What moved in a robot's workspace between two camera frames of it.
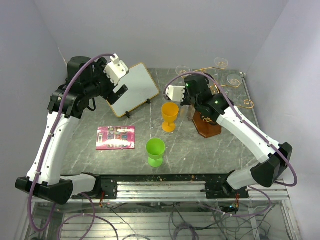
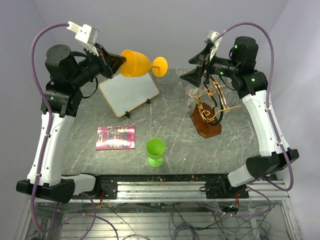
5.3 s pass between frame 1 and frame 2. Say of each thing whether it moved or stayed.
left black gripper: moved
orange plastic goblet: moved
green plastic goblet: stayed
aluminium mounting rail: stayed
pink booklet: stayed
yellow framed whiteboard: stayed
